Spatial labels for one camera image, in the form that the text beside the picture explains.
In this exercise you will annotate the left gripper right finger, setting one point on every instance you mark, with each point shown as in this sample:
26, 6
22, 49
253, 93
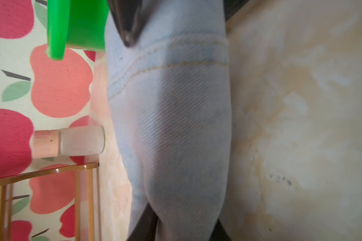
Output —
219, 233

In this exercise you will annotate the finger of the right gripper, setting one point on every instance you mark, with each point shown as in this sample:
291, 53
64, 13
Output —
130, 18
231, 7

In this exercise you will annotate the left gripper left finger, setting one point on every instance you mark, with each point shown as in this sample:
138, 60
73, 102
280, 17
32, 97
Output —
145, 229

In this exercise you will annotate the green plastic basket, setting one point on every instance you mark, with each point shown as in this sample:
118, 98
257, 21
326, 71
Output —
75, 24

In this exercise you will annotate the light denim skirt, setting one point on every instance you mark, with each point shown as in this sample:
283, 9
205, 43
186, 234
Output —
169, 98

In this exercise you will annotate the pink-cap clear bottle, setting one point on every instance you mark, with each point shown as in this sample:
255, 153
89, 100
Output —
76, 141

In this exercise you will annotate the wooden two-tier shelf rack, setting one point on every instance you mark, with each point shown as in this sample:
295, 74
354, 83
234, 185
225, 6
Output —
56, 203

